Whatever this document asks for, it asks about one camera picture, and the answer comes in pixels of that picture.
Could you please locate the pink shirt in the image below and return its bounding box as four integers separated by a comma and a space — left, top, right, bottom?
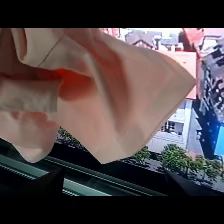
0, 27, 198, 165

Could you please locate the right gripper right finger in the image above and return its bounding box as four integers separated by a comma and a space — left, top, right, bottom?
164, 171, 224, 197

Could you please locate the silver frame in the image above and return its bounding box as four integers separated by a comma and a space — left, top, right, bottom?
0, 151, 167, 197

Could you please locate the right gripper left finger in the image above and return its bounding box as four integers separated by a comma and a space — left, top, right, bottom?
20, 166, 65, 197

